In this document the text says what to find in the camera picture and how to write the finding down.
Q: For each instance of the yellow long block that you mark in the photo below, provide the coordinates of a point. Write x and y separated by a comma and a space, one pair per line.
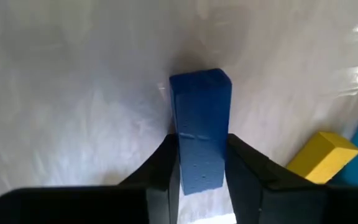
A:
322, 158

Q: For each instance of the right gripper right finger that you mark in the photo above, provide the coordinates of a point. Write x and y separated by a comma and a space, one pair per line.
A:
291, 205

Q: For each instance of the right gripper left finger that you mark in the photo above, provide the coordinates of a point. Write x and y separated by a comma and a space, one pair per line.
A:
89, 205

